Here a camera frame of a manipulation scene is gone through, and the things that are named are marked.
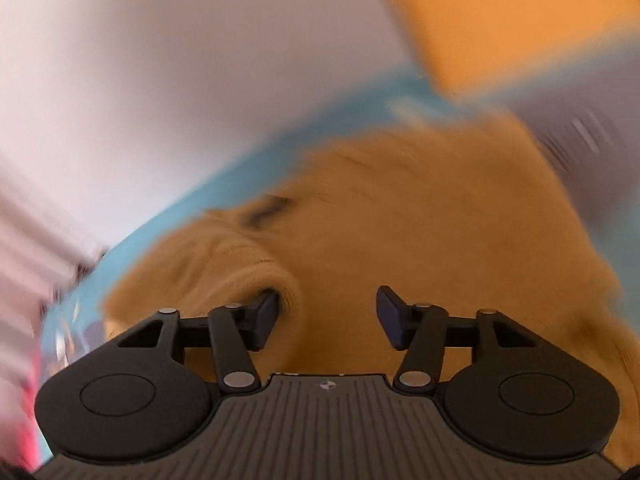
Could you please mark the blue patterned bed sheet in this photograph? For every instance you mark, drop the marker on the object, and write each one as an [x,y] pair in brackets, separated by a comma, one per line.
[584,122]

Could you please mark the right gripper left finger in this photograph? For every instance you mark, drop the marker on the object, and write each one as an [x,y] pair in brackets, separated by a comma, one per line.
[235,330]

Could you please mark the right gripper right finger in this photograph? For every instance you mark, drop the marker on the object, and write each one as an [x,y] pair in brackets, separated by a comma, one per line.
[420,332]

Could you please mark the mustard cable-knit cardigan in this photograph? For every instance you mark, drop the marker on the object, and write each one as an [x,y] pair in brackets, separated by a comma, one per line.
[467,215]

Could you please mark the orange headboard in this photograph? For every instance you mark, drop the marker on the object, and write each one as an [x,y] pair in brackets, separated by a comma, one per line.
[468,44]

